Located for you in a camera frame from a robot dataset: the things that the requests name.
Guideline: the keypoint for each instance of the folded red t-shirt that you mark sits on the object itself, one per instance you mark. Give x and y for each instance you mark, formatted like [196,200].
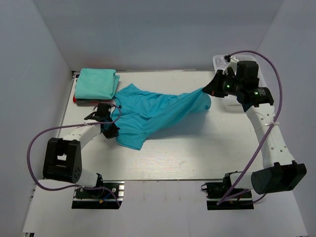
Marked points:
[76,100]

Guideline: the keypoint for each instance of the blue t-shirt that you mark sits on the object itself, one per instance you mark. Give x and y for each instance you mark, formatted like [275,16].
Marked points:
[143,113]

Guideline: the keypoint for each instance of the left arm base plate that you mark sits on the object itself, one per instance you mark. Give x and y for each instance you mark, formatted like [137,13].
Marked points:
[111,198]

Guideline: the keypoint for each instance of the white plastic laundry basket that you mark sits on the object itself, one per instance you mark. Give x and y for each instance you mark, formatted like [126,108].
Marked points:
[229,104]

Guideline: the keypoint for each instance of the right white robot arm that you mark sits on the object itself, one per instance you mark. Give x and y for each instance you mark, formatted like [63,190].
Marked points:
[280,173]

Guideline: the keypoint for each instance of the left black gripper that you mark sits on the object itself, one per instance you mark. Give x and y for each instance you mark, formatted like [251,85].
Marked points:
[113,133]

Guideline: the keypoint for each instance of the folded mint green t-shirt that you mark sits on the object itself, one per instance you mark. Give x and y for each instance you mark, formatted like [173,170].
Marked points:
[96,84]

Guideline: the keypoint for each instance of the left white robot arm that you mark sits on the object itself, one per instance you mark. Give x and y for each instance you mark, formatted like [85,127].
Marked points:
[63,159]

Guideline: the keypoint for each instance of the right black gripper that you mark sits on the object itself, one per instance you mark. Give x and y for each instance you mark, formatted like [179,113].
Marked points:
[213,88]

